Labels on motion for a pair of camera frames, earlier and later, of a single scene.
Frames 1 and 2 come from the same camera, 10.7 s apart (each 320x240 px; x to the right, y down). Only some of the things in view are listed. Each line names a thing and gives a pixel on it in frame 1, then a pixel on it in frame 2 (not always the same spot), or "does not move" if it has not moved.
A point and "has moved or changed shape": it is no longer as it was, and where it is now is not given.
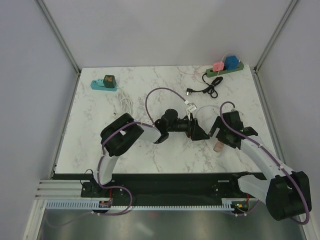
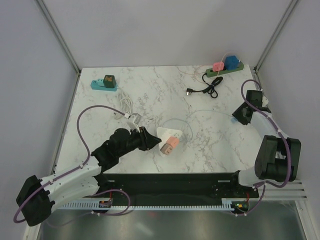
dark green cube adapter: [109, 81] does not move
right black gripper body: [223, 136] -> [238, 114]
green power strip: [210, 73] does not move
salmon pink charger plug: [218, 146] -> [173, 141]
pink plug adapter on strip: [218, 66] does not move
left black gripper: [194, 131] -> [148, 141]
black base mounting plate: [176, 187] does not move
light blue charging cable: [217, 130] has moved or changed shape
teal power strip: [98, 84] does not move
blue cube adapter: [231, 62] does not move
